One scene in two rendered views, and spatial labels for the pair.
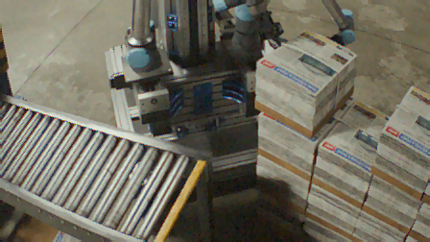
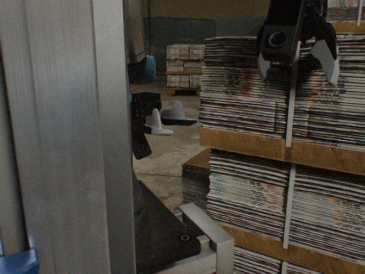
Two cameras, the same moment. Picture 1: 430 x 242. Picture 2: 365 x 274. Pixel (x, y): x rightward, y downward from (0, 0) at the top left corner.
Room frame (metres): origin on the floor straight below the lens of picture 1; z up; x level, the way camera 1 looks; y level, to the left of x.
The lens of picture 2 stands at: (2.18, 0.29, 1.07)
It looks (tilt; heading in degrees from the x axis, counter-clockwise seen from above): 16 degrees down; 258
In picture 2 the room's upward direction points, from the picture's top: straight up
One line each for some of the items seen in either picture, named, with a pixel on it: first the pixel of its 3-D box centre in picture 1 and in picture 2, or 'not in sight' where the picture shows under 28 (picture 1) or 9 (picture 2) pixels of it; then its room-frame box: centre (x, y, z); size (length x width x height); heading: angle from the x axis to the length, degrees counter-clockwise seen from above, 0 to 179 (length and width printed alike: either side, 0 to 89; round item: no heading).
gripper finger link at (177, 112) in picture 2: not in sight; (178, 112); (2.00, -0.56, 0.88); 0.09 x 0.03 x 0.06; 165
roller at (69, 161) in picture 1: (66, 166); not in sight; (1.46, 0.62, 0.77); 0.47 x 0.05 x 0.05; 158
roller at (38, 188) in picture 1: (56, 161); not in sight; (1.49, 0.68, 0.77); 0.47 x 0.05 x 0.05; 158
